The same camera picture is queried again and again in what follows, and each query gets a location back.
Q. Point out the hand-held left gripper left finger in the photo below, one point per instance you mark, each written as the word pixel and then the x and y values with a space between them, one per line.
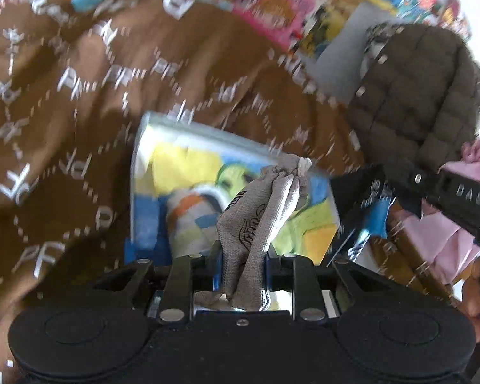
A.
pixel 180 280

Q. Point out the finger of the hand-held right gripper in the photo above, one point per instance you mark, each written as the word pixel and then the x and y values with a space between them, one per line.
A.
pixel 378 216

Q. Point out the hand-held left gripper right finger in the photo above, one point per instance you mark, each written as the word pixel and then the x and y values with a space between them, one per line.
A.
pixel 304 280

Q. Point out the white patterned sock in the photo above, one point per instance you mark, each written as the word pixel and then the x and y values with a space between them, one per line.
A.
pixel 192 216

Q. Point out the beige sock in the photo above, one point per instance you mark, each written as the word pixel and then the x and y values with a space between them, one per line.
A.
pixel 256 224

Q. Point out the grey tray with cartoon drawing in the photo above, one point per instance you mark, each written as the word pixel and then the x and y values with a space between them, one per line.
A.
pixel 184 160

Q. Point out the person's right hand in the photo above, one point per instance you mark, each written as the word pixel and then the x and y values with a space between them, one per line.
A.
pixel 474 304

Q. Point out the pink cloth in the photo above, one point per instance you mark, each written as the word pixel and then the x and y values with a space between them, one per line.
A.
pixel 444 248

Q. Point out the dark puffer jacket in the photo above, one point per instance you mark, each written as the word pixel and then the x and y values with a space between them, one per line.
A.
pixel 420 96

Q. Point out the brown printed blanket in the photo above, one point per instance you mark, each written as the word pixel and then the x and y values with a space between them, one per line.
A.
pixel 84 108

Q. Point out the cartoon wall posters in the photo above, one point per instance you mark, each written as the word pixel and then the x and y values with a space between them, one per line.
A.
pixel 280 8

